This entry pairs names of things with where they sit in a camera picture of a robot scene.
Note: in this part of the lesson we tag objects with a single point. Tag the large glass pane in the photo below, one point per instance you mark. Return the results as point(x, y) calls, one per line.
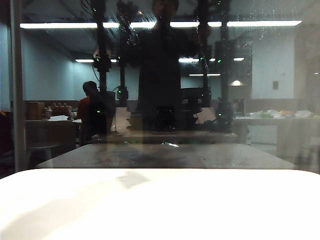
point(270, 150)

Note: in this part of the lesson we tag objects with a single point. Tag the white round stool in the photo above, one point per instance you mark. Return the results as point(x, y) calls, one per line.
point(42, 147)

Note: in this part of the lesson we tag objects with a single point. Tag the grey metal frame post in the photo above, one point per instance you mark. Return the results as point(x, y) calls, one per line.
point(18, 87)

